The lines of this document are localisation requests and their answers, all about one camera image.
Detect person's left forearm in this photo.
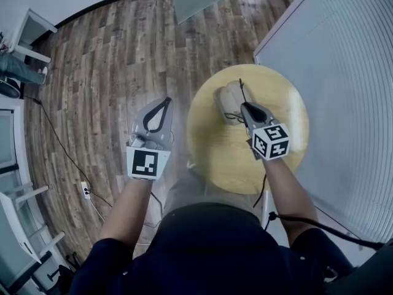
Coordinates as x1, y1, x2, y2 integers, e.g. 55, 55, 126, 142
99, 178, 153, 252

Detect white window blinds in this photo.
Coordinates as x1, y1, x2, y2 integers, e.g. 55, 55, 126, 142
253, 0, 393, 243

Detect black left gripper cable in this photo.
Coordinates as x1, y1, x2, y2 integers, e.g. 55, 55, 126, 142
149, 191, 164, 227

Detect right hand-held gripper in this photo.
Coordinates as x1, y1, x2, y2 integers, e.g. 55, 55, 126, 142
240, 102, 291, 161

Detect black floor cable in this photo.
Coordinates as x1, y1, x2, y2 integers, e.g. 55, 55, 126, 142
23, 95, 114, 208

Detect black equipment pack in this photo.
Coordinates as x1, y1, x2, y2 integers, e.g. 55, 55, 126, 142
324, 238, 393, 295

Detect black chair base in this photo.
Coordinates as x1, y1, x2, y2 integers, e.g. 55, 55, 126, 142
45, 250, 79, 290

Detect beige glasses case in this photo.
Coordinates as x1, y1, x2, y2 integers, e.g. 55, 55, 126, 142
213, 80, 255, 127

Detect person's beige trousers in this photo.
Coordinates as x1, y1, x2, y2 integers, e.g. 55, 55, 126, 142
164, 168, 262, 220

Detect round wooden table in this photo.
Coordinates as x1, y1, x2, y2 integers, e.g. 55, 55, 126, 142
186, 63, 309, 195

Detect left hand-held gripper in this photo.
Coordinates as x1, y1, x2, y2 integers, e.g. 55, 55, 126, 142
126, 96, 174, 182

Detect white table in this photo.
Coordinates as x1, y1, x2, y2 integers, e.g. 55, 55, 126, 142
0, 7, 59, 64
0, 183, 67, 292

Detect person's right forearm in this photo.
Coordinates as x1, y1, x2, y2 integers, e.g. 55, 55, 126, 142
263, 157, 319, 246

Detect black eyeglasses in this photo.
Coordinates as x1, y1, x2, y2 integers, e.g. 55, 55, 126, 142
225, 77, 251, 135

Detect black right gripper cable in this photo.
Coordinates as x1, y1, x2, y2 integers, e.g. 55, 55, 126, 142
252, 172, 387, 249

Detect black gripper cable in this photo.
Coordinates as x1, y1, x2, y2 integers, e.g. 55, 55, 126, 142
252, 172, 387, 249
149, 191, 164, 227

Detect person's dark blue shirt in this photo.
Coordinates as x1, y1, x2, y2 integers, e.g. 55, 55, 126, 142
69, 203, 354, 295

